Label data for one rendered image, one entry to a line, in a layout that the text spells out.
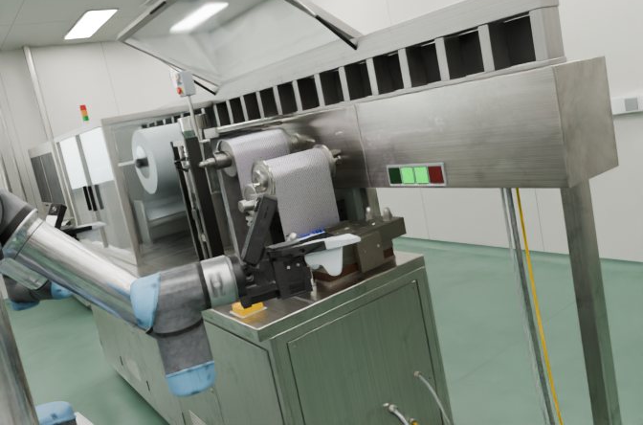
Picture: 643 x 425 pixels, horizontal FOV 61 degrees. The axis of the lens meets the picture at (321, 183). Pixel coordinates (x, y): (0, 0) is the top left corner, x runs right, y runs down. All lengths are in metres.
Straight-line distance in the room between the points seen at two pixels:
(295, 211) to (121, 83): 5.81
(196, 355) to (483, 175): 0.99
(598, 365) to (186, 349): 1.27
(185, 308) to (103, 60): 6.74
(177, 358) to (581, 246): 1.17
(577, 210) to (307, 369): 0.88
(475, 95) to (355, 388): 0.95
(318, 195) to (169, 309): 1.14
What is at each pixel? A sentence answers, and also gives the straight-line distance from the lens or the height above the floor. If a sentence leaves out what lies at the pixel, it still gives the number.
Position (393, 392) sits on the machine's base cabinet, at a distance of 1.92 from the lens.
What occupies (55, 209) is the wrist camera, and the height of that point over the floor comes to 1.31.
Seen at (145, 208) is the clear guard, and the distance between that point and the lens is 2.74.
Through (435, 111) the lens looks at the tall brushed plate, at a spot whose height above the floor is 1.37.
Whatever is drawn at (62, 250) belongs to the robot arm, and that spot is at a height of 1.31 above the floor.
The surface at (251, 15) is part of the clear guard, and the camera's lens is 2.01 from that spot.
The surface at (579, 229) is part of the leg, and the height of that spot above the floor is 0.98.
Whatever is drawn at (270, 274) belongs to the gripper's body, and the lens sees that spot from 0.89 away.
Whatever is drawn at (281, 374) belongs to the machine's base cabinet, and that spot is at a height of 0.75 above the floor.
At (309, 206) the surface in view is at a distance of 1.90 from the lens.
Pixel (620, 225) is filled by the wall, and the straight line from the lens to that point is 4.15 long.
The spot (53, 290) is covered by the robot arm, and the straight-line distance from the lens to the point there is 1.67.
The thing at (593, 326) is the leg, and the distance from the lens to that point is 1.77.
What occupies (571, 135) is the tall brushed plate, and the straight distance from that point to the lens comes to 1.47.
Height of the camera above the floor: 1.45
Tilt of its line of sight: 8 degrees down
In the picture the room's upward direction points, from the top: 11 degrees counter-clockwise
